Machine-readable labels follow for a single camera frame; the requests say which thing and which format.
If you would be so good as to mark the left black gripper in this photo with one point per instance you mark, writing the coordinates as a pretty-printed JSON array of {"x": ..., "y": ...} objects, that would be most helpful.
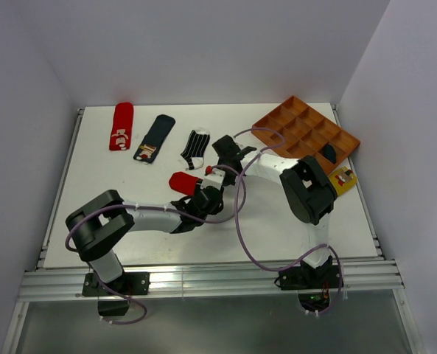
[{"x": 214, "y": 211}]

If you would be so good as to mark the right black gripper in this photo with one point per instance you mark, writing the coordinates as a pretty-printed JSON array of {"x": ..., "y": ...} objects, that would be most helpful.
[{"x": 230, "y": 181}]

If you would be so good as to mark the red sock with santa pattern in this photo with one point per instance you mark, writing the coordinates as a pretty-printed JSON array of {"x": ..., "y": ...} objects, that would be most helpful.
[{"x": 185, "y": 183}]

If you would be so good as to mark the plain navy ankle sock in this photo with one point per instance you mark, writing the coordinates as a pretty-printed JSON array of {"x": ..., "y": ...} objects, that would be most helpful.
[{"x": 329, "y": 153}]

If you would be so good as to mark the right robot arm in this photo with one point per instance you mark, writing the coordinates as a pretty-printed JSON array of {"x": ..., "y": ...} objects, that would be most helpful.
[{"x": 309, "y": 192}]

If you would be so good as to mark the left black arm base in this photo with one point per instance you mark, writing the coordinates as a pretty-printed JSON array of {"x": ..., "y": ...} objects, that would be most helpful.
[{"x": 116, "y": 297}]

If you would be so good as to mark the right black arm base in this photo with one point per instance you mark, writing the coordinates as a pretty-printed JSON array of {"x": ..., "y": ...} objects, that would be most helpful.
[{"x": 318, "y": 281}]

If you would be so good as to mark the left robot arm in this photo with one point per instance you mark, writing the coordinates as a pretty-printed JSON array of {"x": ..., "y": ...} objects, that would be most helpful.
[{"x": 100, "y": 224}]

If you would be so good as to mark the black white striped sock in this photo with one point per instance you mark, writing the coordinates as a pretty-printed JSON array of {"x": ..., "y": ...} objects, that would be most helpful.
[{"x": 193, "y": 154}]

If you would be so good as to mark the orange compartment tray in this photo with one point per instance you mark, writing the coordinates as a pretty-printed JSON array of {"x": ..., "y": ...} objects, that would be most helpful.
[{"x": 305, "y": 131}]

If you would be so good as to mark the navy sock with bear pattern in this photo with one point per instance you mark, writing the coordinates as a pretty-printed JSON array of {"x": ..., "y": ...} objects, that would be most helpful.
[{"x": 152, "y": 142}]

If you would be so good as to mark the red sock with white figure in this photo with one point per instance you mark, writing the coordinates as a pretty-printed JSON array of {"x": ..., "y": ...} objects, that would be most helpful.
[{"x": 122, "y": 125}]

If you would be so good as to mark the yellow sock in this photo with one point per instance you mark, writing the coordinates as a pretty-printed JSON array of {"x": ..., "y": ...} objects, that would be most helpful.
[{"x": 343, "y": 179}]

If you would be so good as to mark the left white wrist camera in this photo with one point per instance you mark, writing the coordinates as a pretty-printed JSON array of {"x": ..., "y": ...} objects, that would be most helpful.
[{"x": 214, "y": 177}]

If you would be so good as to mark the aluminium front rail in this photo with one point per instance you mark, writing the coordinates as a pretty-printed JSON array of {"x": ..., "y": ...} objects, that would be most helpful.
[{"x": 221, "y": 279}]

